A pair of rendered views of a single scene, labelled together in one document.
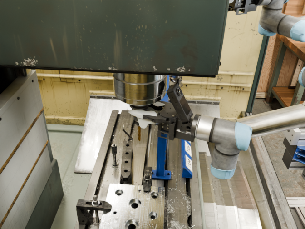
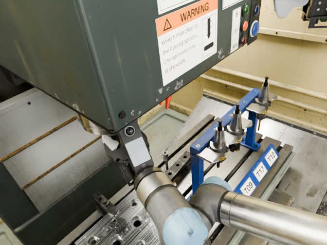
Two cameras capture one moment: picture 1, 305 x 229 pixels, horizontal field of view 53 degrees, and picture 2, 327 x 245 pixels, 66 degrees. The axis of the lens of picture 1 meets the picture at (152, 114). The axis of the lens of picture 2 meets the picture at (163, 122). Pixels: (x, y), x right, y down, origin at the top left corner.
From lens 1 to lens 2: 0.68 m
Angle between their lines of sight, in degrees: 36
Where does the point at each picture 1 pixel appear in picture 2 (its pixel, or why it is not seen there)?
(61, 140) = (172, 126)
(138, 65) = (45, 87)
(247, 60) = not seen: outside the picture
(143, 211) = (136, 235)
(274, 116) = (291, 225)
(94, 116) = (198, 114)
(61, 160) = (161, 144)
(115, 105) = (222, 109)
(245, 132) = (176, 234)
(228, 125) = (165, 206)
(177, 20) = (42, 32)
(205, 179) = not seen: hidden behind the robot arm
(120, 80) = not seen: hidden behind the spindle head
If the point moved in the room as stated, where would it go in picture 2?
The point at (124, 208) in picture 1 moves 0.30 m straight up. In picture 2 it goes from (124, 221) to (104, 166)
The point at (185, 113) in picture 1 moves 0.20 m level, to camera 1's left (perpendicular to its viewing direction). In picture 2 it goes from (133, 163) to (78, 130)
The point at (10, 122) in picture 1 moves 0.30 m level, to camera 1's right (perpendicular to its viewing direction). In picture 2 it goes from (46, 107) to (96, 136)
